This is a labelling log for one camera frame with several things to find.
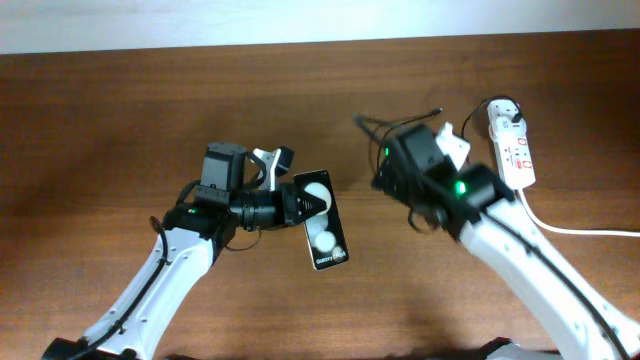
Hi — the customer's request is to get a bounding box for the black Samsung flip smartphone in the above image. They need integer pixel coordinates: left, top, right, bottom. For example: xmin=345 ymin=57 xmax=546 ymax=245
xmin=294 ymin=170 xmax=349 ymax=271

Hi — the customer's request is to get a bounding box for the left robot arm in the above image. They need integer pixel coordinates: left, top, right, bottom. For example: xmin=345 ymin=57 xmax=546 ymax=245
xmin=43 ymin=142 xmax=333 ymax=359

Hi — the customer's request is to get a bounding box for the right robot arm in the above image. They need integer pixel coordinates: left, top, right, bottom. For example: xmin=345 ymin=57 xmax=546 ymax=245
xmin=372 ymin=124 xmax=639 ymax=359

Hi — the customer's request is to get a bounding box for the white USB charger plug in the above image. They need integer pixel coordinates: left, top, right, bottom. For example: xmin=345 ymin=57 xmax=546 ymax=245
xmin=489 ymin=116 xmax=527 ymax=142

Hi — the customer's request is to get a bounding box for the white power strip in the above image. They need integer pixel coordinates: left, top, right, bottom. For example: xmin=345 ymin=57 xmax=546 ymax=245
xmin=487 ymin=99 xmax=536 ymax=190

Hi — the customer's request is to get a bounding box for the white power strip cord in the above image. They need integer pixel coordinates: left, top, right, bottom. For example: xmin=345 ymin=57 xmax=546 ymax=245
xmin=514 ymin=187 xmax=640 ymax=238

